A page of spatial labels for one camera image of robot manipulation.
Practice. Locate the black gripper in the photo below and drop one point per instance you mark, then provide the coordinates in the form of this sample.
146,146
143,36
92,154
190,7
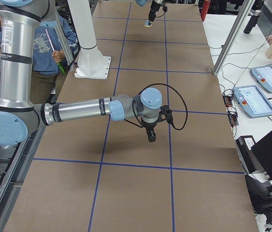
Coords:
154,10
149,126

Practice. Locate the person's hand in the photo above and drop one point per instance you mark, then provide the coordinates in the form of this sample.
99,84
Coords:
58,56

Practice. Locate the red cylinder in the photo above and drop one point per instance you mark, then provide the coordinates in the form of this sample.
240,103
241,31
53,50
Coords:
204,10

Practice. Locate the black power adapter box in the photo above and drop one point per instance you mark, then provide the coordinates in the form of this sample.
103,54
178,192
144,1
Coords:
246,155

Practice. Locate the black bottle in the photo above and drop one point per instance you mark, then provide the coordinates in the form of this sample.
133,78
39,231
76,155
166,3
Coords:
252,22

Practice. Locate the near teach pendant tablet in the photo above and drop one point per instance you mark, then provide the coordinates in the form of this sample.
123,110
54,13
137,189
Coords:
253,102

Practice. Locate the teach pendant tablet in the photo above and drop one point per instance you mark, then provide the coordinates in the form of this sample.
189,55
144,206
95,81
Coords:
253,102
263,76

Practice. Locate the person in blue sweatshirt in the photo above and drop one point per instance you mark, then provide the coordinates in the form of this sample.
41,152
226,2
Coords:
46,74

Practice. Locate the far teach pendant tablet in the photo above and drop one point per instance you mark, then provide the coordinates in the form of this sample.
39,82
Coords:
263,76

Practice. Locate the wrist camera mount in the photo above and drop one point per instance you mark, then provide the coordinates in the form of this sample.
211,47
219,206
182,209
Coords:
165,114

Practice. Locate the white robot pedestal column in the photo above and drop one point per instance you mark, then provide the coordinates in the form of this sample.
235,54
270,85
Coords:
91,62

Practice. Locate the aluminium frame post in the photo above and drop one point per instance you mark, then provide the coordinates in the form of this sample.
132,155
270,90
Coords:
246,7

